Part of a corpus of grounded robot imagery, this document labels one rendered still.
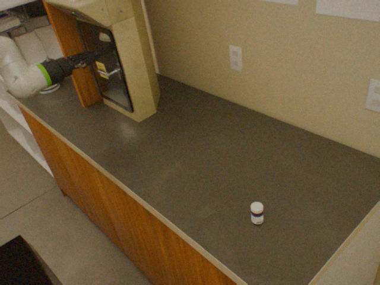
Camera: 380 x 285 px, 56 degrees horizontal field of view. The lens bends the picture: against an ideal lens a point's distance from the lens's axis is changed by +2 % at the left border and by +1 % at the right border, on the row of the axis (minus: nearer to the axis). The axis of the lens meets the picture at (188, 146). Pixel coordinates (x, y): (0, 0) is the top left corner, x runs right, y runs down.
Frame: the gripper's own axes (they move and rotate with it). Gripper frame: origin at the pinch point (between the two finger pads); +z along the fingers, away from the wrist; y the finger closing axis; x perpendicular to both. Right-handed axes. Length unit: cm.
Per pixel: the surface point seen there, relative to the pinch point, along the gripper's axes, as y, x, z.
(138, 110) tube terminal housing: -4.6, 30.5, 6.2
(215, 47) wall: -18, 12, 48
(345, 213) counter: -103, 37, 14
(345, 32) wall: -79, -4, 48
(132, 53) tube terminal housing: -4.6, 4.3, 10.7
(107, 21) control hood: -4.6, -12.0, 3.4
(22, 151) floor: 186, 131, -21
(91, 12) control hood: -4.6, -16.8, -2.2
